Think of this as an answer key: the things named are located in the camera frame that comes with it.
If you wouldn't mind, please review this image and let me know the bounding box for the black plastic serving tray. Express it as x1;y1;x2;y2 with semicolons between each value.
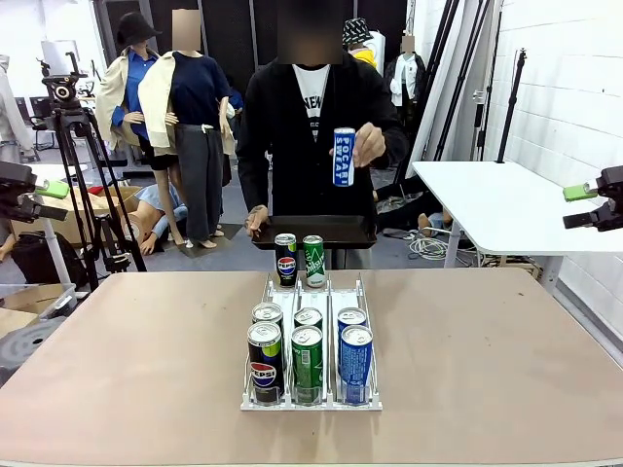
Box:
250;215;379;251

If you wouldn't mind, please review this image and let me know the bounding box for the person's right forearm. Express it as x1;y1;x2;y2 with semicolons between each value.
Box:
237;155;272;213

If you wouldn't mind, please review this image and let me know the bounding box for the lying mannequin in blue shirt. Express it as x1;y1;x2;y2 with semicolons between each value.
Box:
129;183;190;257

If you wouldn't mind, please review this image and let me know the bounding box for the brown cardboard box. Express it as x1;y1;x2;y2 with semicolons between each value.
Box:
9;184;143;247

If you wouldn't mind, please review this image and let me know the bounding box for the mannequin in yellow hoodie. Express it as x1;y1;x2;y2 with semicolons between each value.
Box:
342;18;386;77

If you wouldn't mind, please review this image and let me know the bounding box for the clear plastic bin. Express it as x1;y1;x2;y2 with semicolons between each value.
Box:
0;283;78;320

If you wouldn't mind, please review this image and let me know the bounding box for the blue Pocari Sweat can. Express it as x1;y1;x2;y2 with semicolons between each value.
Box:
336;306;368;337
332;126;357;188
339;324;374;406

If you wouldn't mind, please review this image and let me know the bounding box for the white cable bundle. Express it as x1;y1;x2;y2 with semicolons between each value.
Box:
406;228;484;269

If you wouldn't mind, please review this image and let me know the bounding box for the green Chilsung cider can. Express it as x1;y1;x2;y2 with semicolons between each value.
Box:
290;324;324;406
302;234;326;288
293;306;324;333

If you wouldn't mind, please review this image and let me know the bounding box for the mannequin in navy top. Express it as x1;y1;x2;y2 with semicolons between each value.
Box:
137;8;236;250

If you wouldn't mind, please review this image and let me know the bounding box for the grey hooded garment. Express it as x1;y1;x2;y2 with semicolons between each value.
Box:
0;53;36;164

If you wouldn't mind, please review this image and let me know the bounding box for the mannequin in white jacket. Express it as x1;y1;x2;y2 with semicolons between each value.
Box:
386;34;428;111

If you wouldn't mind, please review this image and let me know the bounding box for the black Pepsi can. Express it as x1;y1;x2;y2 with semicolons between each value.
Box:
251;302;285;333
275;233;298;288
246;320;285;406

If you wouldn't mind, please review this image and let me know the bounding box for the black leaning stand pole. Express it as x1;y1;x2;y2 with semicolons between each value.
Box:
434;0;494;162
392;0;461;185

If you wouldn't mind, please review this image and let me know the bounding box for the black camera tripod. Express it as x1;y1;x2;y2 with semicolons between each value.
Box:
51;107;148;293

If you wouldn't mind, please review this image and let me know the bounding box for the white can dispenser rack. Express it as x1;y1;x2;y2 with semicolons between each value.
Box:
240;271;385;413

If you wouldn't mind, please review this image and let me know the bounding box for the person's left hand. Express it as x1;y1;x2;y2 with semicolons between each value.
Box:
350;121;388;169

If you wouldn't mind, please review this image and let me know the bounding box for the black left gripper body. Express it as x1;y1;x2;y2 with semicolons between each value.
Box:
0;162;38;223

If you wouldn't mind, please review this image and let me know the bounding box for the person in black cardigan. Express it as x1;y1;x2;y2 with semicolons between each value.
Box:
237;0;410;271

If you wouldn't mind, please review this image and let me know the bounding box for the black office chair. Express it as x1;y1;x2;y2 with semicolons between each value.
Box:
14;95;57;152

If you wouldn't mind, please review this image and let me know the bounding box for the black light stand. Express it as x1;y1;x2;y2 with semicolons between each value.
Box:
495;47;530;164

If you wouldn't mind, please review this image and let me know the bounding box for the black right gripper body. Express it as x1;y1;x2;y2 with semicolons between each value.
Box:
596;165;623;233

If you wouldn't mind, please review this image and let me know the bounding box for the black brimmed hat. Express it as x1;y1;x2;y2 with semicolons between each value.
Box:
115;12;164;51

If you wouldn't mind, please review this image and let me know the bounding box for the large white table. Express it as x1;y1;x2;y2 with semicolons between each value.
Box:
411;160;623;296

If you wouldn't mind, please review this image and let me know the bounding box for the person's right hand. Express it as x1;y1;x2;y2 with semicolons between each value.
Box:
244;204;271;239

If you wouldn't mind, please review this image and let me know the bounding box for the person's left forearm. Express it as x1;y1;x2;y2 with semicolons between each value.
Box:
372;126;410;170

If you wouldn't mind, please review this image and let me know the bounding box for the black backpack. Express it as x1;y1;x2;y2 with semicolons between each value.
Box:
10;231;90;289

